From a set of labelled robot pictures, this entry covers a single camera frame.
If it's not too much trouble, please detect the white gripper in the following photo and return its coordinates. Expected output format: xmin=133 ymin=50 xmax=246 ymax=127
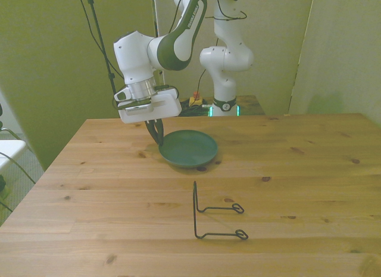
xmin=118 ymin=89 xmax=183 ymax=147

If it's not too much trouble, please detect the dark green round plate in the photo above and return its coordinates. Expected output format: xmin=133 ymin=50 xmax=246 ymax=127
xmin=158 ymin=129 xmax=219 ymax=168

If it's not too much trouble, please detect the beige partition panel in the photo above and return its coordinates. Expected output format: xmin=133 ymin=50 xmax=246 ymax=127
xmin=153 ymin=0 xmax=316 ymax=117

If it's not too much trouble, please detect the black gripper plug cable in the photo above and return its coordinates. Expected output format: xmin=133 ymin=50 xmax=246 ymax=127
xmin=153 ymin=84 xmax=180 ymax=99

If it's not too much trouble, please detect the black wire plate stand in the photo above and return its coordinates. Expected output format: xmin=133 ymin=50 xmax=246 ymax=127
xmin=192 ymin=180 xmax=249 ymax=241

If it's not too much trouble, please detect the yellow emergency stop button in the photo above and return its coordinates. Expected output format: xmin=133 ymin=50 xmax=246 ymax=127
xmin=189 ymin=91 xmax=204 ymax=107

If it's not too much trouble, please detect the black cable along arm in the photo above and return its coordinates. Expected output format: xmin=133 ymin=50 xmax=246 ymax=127
xmin=207 ymin=0 xmax=248 ymax=22

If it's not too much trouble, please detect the white chair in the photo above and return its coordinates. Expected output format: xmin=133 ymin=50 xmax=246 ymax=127
xmin=0 ymin=139 xmax=28 ymax=174

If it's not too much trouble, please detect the black cable bundle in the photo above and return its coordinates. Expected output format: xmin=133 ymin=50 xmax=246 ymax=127
xmin=177 ymin=98 xmax=210 ymax=117

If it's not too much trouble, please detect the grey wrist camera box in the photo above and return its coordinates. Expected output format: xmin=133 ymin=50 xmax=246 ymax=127
xmin=124 ymin=102 xmax=153 ymax=114

